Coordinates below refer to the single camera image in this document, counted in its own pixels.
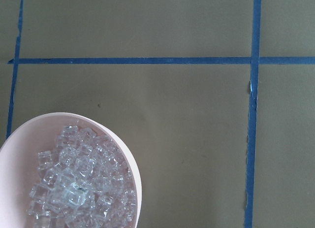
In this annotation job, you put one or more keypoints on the clear ice cubes pile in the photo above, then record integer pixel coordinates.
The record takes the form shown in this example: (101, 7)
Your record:
(84, 182)

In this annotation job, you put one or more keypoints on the pink bowl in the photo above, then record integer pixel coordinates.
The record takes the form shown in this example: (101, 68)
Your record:
(18, 163)

